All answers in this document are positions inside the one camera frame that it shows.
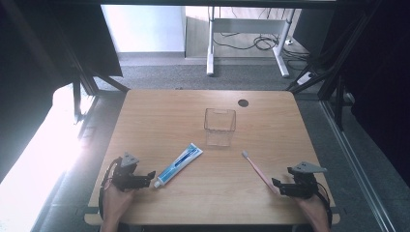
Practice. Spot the blue and white toothpaste tube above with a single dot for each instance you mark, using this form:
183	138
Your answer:
178	165

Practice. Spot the metal floor rail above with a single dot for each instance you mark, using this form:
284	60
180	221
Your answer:
357	167

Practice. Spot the dark curtain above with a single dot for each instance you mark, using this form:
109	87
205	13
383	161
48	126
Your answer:
383	80
29	64

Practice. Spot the white metal desk frame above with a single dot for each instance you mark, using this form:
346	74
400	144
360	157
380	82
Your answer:
211	48

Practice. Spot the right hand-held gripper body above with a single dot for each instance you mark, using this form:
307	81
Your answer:
303	185

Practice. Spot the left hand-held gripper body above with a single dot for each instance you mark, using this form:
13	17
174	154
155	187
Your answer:
129	179

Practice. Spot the black metal frame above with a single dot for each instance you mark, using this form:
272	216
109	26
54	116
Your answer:
84	77
335	71

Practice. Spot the person's left hand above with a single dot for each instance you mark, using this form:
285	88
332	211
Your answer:
116	203

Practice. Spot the white power strip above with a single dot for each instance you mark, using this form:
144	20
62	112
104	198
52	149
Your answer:
305	78

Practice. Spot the person's right hand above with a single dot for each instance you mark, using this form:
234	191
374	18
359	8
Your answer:
312	209

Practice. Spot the pink toothbrush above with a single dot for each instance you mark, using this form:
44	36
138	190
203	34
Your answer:
259	172

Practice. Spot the clear plastic square cup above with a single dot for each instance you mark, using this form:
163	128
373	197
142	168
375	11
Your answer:
219	126

